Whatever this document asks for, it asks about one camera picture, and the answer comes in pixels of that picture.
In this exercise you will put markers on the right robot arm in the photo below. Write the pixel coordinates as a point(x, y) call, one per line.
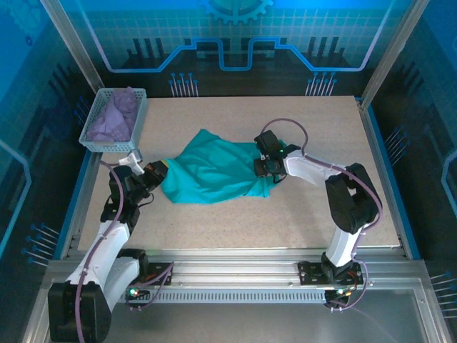
point(310, 168)

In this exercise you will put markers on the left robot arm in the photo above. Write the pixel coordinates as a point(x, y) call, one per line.
point(107, 246)

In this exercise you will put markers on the aluminium table side rail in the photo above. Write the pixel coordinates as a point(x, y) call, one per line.
point(379, 160)
point(89, 178)

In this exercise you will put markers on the teal t-shirt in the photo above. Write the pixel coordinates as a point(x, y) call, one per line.
point(214, 168)

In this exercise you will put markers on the small board with LEDs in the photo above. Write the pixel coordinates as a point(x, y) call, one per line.
point(339, 293)
point(135, 293)

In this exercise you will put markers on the aluminium frame post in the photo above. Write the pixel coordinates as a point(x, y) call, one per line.
point(73, 46)
point(395, 46)

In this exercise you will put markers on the perforated metal strip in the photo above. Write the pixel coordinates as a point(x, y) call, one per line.
point(232, 296)

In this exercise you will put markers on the grey metal bottom panel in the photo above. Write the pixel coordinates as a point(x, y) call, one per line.
point(232, 325)

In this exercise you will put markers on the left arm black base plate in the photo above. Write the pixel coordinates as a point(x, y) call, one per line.
point(162, 267)

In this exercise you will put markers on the aluminium mounting rail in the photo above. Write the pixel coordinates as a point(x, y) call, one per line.
point(232, 264)

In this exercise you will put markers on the white plastic basket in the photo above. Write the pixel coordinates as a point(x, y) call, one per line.
point(107, 147)

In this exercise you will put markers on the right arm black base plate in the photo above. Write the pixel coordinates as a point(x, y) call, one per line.
point(308, 275)

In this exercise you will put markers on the purple cloth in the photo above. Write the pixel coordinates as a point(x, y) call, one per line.
point(114, 118)

